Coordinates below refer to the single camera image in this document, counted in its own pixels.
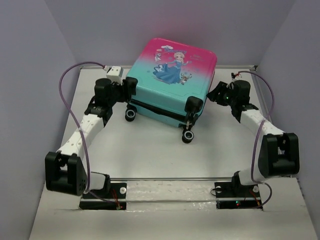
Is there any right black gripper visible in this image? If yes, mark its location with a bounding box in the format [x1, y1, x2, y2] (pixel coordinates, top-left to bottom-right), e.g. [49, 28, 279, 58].
[204, 80, 237, 107]

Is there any pink teal kids suitcase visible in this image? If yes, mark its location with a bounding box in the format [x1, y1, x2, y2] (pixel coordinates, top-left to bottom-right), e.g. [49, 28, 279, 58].
[125, 38, 218, 144]

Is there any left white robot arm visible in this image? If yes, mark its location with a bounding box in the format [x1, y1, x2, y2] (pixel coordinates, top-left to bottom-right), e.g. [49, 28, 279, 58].
[44, 77, 138, 198]

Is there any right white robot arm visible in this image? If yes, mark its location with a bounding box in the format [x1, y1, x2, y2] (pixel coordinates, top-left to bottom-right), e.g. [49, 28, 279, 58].
[207, 80, 300, 196]

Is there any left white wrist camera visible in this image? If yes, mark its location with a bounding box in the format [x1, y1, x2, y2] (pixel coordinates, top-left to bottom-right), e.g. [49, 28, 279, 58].
[103, 66, 123, 85]

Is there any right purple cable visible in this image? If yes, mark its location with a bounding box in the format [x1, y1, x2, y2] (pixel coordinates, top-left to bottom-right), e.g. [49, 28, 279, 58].
[237, 70, 275, 208]

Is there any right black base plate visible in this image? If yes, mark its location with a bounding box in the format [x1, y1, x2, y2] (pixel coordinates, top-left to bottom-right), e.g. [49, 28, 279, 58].
[210, 181, 263, 210]

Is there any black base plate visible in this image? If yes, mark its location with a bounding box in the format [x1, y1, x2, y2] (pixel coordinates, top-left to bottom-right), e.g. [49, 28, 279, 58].
[79, 181, 127, 211]
[210, 181, 263, 210]

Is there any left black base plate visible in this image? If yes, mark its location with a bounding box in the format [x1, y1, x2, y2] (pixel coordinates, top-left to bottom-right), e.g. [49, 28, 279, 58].
[79, 181, 127, 211]

